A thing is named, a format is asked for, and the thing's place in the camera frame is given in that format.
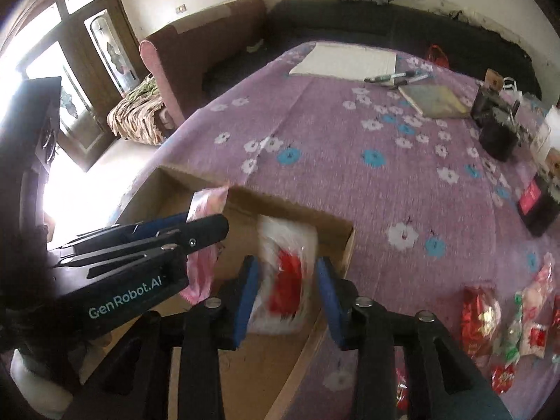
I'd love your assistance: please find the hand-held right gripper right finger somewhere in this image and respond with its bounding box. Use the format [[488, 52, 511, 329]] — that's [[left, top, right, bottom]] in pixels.
[[315, 257, 515, 420]]

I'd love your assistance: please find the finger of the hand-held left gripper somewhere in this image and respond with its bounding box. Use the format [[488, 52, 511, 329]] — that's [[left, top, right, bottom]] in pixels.
[[51, 214, 231, 280], [65, 212, 194, 249]]

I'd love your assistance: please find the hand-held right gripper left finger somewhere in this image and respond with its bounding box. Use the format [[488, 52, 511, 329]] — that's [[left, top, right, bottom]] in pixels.
[[79, 256, 263, 420]]

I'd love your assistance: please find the white and red snack packet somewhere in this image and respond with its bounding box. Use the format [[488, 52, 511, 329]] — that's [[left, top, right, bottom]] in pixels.
[[248, 214, 318, 334]]

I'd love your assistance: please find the red and gold snack packet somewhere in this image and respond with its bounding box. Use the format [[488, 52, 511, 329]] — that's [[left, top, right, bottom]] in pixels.
[[461, 286, 502, 358]]

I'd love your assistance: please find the pink and white snack packet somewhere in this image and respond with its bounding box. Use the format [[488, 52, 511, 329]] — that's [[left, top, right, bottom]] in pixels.
[[518, 256, 558, 359]]

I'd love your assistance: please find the patterned folded cloth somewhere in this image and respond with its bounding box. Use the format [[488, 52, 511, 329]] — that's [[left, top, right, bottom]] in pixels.
[[107, 76, 163, 146]]

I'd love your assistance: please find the white cloth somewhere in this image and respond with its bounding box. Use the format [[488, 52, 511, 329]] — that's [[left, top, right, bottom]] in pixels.
[[11, 349, 74, 419]]

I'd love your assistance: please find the purple floral blanket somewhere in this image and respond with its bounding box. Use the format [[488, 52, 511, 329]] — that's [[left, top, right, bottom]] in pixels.
[[144, 40, 560, 420]]

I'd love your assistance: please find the black cabinet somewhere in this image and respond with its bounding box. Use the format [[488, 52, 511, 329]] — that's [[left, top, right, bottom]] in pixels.
[[0, 76, 63, 246]]

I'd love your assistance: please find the brown and pink sofa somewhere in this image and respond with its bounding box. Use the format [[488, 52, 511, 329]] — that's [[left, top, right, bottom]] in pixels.
[[139, 0, 268, 130]]

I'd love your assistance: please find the green-edged clear snack packet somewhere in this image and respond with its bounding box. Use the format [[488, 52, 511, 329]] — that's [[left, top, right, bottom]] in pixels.
[[499, 293, 524, 366]]

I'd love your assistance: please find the wooden door with glass panes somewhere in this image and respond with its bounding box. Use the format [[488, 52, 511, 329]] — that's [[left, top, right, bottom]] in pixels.
[[0, 0, 146, 172]]

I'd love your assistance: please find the white paper pad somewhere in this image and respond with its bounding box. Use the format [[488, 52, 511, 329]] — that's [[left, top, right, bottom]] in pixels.
[[289, 43, 398, 80]]

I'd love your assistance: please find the tan book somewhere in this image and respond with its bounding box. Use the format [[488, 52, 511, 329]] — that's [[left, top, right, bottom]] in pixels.
[[398, 84, 473, 119]]

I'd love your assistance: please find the black marker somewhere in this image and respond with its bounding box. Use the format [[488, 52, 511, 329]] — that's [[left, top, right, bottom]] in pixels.
[[387, 72, 432, 89], [364, 70, 421, 84]]

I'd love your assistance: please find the black box with red label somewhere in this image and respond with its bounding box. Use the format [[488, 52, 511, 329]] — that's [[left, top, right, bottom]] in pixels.
[[517, 174, 560, 238]]

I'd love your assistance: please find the black round canister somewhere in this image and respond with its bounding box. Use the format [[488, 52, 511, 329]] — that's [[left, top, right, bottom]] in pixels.
[[478, 118, 520, 162]]

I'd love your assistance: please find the dark sofa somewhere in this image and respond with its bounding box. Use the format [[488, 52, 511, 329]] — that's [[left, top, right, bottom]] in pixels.
[[262, 0, 543, 101]]

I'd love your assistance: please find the white box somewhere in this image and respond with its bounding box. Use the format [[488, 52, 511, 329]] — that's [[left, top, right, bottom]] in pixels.
[[536, 105, 560, 171]]

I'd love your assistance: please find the white paper bag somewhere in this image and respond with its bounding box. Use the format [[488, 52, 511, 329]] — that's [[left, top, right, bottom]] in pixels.
[[501, 77, 524, 102]]

